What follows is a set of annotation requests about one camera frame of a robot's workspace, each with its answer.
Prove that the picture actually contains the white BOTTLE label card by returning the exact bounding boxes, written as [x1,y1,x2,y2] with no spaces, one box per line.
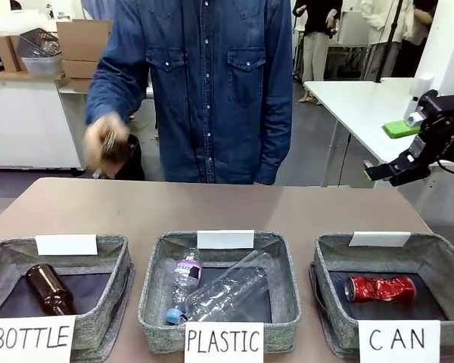
[0,315,77,363]

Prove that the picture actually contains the bystander in dark clothes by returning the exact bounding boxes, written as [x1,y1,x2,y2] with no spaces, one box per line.
[390,0,439,79]

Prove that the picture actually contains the flat cardboard box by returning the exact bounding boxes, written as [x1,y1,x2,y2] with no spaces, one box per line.
[61,59,99,80]
[70,77,94,94]

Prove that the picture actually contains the white PLASTIC label card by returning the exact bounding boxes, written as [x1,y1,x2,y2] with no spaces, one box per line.
[184,321,265,363]

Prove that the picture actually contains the bystander in black top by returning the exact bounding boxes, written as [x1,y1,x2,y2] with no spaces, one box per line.
[292,0,344,104]

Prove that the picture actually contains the brown glass bottle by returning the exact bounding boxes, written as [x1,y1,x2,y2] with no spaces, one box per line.
[101,129,140,165]
[24,262,77,317]

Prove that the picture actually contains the bystander in white coat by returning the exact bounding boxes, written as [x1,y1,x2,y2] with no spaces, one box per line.
[360,0,415,81]

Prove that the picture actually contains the person in denim shirt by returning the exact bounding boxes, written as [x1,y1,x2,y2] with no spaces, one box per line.
[84,0,294,187]

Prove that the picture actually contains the grey fabric basket bottle label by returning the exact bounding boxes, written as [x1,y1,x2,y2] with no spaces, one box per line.
[0,234,135,361]

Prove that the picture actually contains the grey fabric basket can label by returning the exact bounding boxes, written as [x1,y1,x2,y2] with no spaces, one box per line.
[309,231,454,358]

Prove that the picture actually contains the white cabinet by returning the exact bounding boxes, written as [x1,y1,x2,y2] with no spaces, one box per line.
[0,72,87,172]

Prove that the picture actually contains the clear plastic container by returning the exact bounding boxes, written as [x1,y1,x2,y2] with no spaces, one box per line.
[16,28,64,78]

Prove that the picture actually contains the white table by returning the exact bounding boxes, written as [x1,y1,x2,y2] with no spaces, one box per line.
[303,76,428,188]

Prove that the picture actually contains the person right hand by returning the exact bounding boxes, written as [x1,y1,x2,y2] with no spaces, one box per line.
[83,113,132,168]

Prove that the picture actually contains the person right forearm denim sleeve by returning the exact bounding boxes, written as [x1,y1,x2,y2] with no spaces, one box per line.
[84,56,153,128]

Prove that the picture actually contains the grey fabric basket plastic label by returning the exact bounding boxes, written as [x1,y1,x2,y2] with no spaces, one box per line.
[138,230,302,355]

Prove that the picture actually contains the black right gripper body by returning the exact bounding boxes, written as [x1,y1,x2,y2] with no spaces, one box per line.
[418,89,454,163]

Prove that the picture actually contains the small blue-capped plastic bottle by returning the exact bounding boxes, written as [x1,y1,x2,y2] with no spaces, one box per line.
[165,247,203,326]

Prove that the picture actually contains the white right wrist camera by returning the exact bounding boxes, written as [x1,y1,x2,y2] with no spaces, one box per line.
[402,75,435,128]

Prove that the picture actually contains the black tripod pole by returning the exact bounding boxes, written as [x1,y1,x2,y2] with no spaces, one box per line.
[374,0,405,83]

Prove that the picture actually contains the small cardboard box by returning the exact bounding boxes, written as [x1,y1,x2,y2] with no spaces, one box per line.
[0,34,28,73]

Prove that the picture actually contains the large open cardboard box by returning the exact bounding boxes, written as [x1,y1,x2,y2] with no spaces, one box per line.
[55,19,114,63]

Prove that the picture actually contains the large clear plastic bottle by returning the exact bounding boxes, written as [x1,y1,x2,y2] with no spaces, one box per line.
[182,250,278,323]

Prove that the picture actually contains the white CAN label card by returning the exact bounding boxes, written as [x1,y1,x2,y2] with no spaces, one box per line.
[357,319,441,363]

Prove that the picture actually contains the blank white card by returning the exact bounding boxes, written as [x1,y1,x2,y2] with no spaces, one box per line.
[34,234,99,256]
[196,229,256,250]
[348,231,412,248]

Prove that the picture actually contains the crushed red can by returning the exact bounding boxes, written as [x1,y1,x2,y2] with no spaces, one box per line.
[344,275,418,304]

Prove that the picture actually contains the black bag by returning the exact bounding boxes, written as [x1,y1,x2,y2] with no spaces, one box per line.
[112,133,147,182]

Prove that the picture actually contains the person left forearm denim sleeve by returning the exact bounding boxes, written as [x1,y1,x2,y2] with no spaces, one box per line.
[254,109,294,187]

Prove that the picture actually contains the white box machine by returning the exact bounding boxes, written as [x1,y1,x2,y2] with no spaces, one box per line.
[336,10,370,48]

